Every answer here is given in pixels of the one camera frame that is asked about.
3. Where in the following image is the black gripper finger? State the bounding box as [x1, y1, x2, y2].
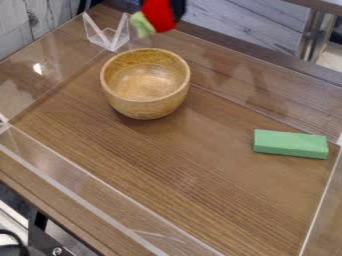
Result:
[171, 0, 187, 22]

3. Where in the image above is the red plush strawberry fruit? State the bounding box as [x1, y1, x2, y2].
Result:
[129, 0, 176, 39]

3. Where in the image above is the wooden bowl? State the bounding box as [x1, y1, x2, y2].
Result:
[100, 48, 191, 120]

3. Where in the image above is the metal table leg background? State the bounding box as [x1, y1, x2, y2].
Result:
[298, 10, 338, 63]

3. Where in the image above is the green rectangular block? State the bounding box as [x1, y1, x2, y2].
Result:
[252, 129, 328, 159]

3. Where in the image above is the clear acrylic front barrier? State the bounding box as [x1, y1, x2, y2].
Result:
[0, 120, 223, 256]

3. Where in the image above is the clear acrylic corner bracket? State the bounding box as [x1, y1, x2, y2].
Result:
[81, 12, 129, 52]

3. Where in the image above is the black table leg bracket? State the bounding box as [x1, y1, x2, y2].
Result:
[28, 212, 75, 256]

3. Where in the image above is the black cable lower left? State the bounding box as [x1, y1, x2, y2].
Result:
[0, 229, 30, 256]

